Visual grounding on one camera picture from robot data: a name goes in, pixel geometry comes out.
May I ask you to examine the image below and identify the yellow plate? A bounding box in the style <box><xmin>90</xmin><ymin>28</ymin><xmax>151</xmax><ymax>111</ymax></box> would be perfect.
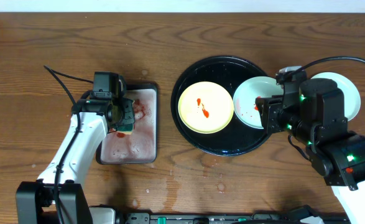
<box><xmin>177</xmin><ymin>82</ymin><xmax>234</xmax><ymax>134</ymax></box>

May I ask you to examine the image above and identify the black round serving tray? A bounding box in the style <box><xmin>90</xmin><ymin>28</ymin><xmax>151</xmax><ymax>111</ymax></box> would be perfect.
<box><xmin>170</xmin><ymin>55</ymin><xmax>270</xmax><ymax>156</ymax></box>

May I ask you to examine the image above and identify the mint plate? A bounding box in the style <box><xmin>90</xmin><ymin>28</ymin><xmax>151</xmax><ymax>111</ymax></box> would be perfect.
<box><xmin>233</xmin><ymin>77</ymin><xmax>283</xmax><ymax>129</ymax></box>
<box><xmin>312</xmin><ymin>72</ymin><xmax>361</xmax><ymax>121</ymax></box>

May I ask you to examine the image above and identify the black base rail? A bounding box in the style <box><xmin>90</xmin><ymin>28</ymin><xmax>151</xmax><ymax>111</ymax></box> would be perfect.
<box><xmin>124</xmin><ymin>205</ymin><xmax>350</xmax><ymax>224</ymax></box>

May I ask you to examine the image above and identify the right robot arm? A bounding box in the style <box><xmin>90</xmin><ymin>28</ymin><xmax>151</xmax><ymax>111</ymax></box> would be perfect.
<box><xmin>256</xmin><ymin>78</ymin><xmax>365</xmax><ymax>223</ymax></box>

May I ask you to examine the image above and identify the green and yellow sponge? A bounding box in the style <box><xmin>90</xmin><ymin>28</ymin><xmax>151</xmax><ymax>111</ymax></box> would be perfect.
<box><xmin>117</xmin><ymin>98</ymin><xmax>136</xmax><ymax>134</ymax></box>

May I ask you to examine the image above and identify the black rectangular soapy tray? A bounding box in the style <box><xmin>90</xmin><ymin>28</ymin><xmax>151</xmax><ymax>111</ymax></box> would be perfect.
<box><xmin>96</xmin><ymin>83</ymin><xmax>158</xmax><ymax>165</ymax></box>

